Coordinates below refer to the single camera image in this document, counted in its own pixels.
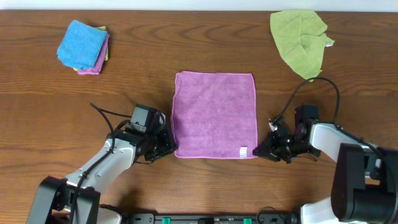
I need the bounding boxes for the large purple cloth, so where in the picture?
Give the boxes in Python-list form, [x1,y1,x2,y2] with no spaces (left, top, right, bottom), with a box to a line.
[171,71,258,159]

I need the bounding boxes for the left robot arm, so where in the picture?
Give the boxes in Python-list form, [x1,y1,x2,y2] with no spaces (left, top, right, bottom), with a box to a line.
[27,105,177,223]

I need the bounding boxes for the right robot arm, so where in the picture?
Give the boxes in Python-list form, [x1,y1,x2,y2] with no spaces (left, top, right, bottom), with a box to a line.
[253,119,397,223]

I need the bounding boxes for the folded purple cloth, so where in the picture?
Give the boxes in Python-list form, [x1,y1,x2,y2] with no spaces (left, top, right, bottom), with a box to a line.
[76,34,111,76]

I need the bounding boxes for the loose green cloth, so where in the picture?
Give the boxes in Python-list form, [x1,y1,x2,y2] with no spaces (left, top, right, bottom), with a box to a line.
[270,10,335,79]

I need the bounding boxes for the folded blue cloth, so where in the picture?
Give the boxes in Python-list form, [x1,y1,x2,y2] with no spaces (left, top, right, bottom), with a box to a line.
[57,20,108,70]

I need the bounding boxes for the folded green cloth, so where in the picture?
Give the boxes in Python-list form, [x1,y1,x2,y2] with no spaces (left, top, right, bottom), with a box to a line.
[73,26,109,72]

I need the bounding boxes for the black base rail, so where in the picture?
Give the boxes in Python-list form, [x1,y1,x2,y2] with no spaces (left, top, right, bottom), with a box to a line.
[122,212,301,224]

